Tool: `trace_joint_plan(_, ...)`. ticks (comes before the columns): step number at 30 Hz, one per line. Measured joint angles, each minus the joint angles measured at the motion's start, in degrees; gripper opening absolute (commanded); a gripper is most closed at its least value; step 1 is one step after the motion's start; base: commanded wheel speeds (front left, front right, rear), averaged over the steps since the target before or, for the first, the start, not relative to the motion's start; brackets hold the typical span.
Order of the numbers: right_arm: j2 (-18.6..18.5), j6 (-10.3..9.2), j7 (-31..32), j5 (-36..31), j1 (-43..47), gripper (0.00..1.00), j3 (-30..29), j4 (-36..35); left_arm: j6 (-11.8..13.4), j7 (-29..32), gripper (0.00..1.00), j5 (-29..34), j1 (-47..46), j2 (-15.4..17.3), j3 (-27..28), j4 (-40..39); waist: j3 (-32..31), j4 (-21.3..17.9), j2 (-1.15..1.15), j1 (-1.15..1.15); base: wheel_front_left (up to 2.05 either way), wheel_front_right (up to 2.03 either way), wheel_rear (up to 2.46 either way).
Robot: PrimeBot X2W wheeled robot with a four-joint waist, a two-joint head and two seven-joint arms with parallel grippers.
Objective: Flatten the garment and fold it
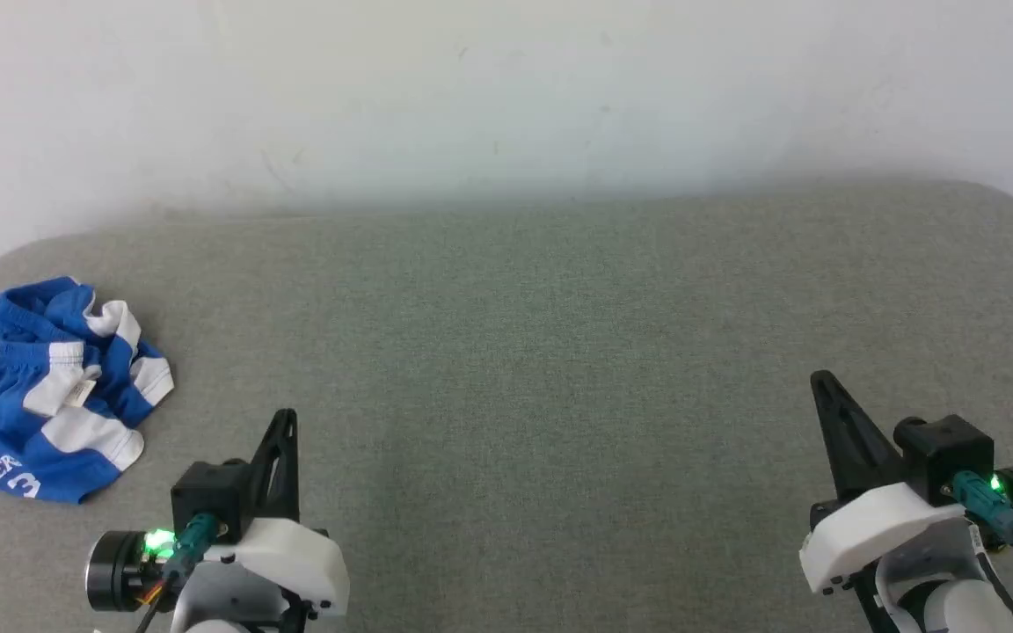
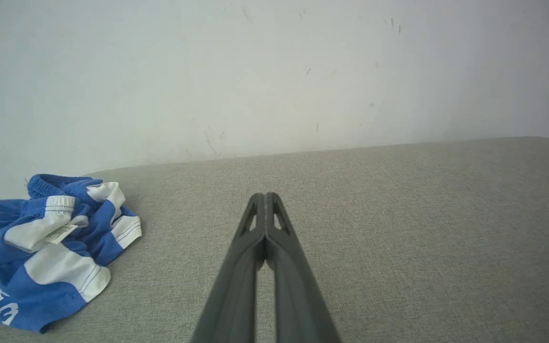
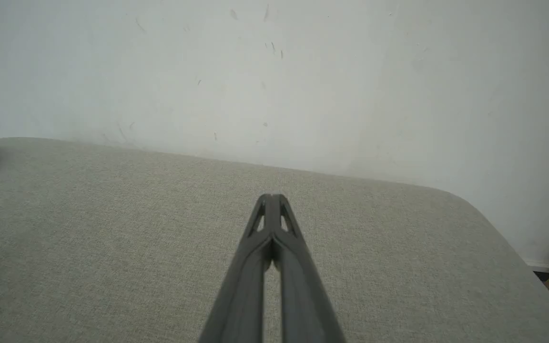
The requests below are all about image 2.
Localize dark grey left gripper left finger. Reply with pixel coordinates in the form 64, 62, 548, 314
191, 192, 267, 343

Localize grey fabric sofa cushion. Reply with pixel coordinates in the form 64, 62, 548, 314
0, 137, 549, 343

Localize blue and white sports shorts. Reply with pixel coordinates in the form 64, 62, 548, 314
0, 174, 142, 333

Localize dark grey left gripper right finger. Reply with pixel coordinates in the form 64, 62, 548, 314
265, 192, 342, 343

